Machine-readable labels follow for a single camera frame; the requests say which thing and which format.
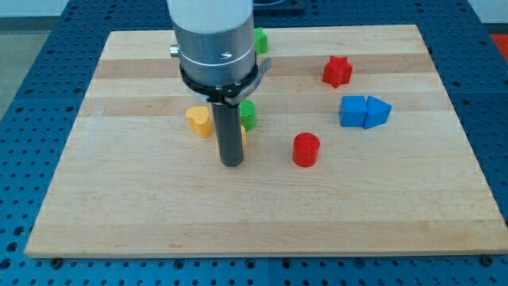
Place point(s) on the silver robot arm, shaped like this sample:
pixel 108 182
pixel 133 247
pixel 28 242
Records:
pixel 216 49

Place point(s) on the yellow block behind tool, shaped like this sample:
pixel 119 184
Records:
pixel 243 136

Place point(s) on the green cylinder block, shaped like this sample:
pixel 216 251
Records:
pixel 248 114

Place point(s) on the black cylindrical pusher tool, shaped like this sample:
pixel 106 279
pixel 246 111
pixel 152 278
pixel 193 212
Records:
pixel 227 122

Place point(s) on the red cylinder block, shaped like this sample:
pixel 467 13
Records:
pixel 305 149

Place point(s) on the yellow heart block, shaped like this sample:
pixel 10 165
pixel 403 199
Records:
pixel 198 118

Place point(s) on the wooden board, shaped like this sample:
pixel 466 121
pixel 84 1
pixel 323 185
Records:
pixel 134 181

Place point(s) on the green block at top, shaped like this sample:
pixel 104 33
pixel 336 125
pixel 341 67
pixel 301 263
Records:
pixel 261 40

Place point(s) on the blue cube block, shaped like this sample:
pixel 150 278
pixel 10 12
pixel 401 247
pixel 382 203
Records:
pixel 353 111

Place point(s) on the red star block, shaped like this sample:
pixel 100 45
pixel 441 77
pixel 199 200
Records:
pixel 337 71

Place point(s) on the blue triangle block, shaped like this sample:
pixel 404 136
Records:
pixel 378 112

